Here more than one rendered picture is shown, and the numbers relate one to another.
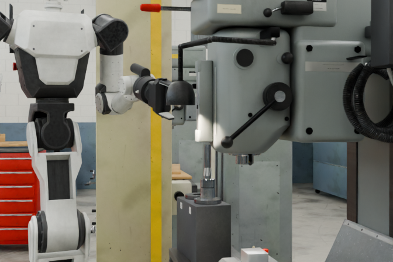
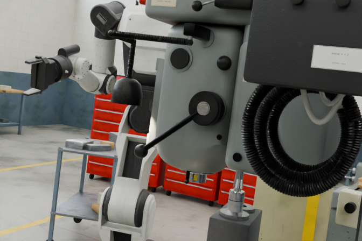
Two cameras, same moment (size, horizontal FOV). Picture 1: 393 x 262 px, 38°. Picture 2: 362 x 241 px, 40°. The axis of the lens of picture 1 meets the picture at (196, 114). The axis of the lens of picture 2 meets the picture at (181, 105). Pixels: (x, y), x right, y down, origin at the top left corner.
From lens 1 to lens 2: 95 cm
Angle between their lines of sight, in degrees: 37
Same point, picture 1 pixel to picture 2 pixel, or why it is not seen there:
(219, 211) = (234, 229)
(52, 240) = (112, 212)
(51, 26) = (145, 20)
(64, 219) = (125, 197)
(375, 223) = not seen: outside the picture
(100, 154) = not seen: hidden behind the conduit
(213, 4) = not seen: outside the picture
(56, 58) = (147, 49)
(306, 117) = (236, 139)
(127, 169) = not seen: hidden behind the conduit
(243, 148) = (176, 163)
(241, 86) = (173, 91)
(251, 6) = not seen: outside the picture
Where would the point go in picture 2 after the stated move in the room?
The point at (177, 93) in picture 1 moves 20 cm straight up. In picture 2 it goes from (115, 90) to (125, 2)
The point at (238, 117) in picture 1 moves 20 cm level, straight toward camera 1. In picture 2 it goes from (166, 125) to (92, 124)
